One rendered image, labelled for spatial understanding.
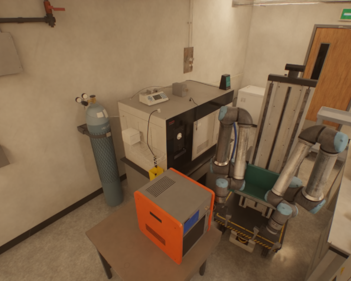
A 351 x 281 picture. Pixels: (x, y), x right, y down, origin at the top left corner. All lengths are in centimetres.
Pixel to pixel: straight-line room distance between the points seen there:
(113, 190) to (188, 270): 152
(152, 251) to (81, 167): 155
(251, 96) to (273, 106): 301
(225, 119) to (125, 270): 128
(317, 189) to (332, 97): 361
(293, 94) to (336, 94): 340
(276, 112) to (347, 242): 103
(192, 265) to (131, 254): 44
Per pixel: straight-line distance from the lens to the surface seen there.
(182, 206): 131
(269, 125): 194
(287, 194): 196
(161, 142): 178
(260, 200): 208
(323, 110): 447
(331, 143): 152
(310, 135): 155
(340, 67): 511
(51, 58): 232
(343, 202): 213
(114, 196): 280
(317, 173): 169
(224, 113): 158
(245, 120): 160
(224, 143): 175
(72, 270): 257
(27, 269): 279
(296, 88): 182
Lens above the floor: 212
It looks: 30 degrees down
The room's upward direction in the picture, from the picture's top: straight up
